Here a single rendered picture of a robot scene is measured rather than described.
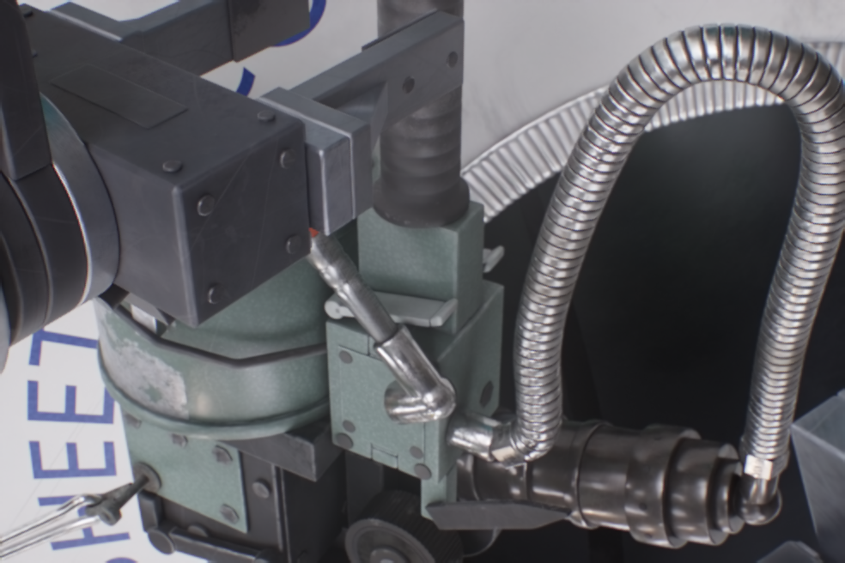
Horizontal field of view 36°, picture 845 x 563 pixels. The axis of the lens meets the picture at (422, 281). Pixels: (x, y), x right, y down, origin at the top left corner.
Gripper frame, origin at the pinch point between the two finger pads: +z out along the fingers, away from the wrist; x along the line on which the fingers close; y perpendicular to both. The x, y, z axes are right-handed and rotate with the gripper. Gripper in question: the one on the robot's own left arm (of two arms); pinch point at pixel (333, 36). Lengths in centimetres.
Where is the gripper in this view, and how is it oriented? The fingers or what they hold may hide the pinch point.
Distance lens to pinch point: 48.4
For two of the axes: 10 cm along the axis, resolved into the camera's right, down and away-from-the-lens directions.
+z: 6.3, -4.6, 6.3
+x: 7.8, 3.7, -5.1
